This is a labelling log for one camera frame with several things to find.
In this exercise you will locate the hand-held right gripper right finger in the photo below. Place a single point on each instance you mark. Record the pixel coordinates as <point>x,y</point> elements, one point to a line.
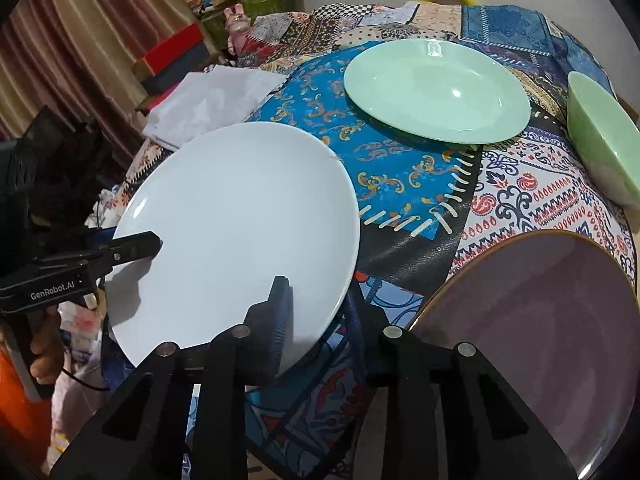
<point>356,330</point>

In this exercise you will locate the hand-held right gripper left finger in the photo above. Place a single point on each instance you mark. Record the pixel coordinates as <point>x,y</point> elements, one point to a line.
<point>281,317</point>

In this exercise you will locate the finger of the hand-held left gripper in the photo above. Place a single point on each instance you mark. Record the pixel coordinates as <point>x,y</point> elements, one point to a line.
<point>135,246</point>

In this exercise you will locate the white plate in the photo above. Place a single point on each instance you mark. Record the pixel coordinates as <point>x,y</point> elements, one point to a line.
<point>240,220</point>

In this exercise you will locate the green plate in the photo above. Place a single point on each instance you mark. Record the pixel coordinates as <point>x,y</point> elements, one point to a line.
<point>435,90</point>

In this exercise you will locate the green bowl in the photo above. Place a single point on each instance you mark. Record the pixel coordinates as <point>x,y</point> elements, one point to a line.
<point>602,135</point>

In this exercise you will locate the person's left hand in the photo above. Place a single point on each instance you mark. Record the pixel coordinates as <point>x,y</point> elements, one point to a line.
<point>46,360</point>

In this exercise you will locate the white cloth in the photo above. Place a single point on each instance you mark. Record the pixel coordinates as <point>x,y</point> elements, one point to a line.
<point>210,100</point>

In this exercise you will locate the patchwork printed blanket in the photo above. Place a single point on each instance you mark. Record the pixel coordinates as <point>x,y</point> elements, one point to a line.
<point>400,170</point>

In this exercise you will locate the dark grey box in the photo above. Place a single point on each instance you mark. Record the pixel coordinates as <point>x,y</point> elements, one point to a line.
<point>167,79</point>

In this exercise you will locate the striped curtain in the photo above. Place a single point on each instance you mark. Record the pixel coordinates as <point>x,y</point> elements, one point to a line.
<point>90,35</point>

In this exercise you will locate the purple plate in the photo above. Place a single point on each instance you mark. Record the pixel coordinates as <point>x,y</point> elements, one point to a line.
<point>540,320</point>

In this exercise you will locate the orange bag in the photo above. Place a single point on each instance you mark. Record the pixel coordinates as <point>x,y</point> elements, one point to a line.
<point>20,410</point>

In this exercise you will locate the red box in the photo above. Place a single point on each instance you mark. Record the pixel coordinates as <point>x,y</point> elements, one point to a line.
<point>175,47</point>

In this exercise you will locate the pink bunny toy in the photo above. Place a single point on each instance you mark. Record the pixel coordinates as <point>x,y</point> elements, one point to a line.
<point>237,25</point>

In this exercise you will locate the green box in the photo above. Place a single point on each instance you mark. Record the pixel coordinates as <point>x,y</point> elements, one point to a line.
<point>240,15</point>

